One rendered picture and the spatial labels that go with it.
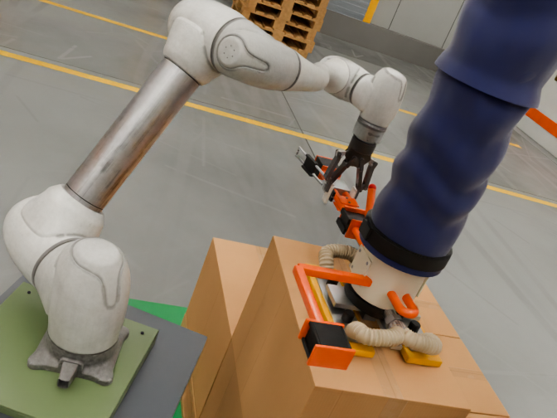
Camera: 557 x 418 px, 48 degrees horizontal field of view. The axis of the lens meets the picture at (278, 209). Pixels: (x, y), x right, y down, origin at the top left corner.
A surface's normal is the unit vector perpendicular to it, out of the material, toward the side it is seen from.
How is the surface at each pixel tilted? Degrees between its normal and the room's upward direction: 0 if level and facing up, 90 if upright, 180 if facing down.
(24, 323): 4
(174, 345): 0
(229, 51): 81
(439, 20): 90
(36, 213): 58
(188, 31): 67
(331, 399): 90
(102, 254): 6
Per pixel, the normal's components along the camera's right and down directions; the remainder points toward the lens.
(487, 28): -0.49, -0.07
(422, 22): 0.17, 0.50
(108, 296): 0.67, 0.29
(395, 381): 0.34, -0.84
